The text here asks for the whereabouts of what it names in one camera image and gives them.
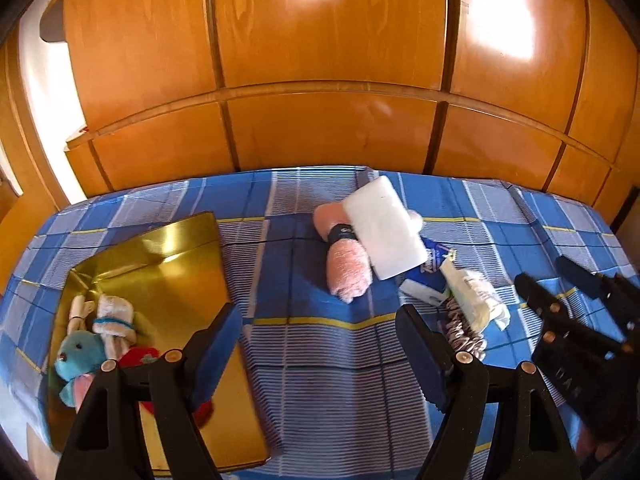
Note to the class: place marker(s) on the pink towel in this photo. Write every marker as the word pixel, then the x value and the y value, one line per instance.
pixel 347 270

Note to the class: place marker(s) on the gold metal tin box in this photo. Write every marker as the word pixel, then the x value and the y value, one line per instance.
pixel 185 280

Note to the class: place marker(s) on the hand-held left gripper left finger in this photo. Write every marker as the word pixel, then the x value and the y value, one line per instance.
pixel 220 355

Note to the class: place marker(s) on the wooden shelf unit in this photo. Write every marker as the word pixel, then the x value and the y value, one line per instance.
pixel 30 195

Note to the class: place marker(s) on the white plastic packet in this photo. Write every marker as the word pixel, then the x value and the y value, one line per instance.
pixel 475 295

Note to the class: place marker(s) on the blue checked bedsheet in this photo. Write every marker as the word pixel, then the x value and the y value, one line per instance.
pixel 320 360

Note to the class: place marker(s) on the beige mesh mat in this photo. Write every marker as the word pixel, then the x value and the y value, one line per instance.
pixel 77 310

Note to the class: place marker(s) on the blue tissue packet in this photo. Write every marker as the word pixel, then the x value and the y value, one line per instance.
pixel 435 260

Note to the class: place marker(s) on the person's right hand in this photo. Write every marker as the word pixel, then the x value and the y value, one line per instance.
pixel 602 447

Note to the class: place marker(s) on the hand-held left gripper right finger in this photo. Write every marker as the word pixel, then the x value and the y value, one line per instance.
pixel 425 360

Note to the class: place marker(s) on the red plush toy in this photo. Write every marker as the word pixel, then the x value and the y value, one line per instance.
pixel 140 357

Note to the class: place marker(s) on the patterned hair scrunchie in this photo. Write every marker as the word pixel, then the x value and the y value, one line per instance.
pixel 462 327

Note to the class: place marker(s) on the wooden wardrobe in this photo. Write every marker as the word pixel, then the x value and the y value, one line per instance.
pixel 325 25

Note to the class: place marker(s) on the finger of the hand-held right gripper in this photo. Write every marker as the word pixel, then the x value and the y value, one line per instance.
pixel 585 280
pixel 545 310

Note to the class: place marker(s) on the blue plush toy pink dress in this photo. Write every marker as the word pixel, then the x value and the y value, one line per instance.
pixel 75 355

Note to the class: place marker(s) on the white foam block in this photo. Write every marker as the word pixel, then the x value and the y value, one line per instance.
pixel 385 230

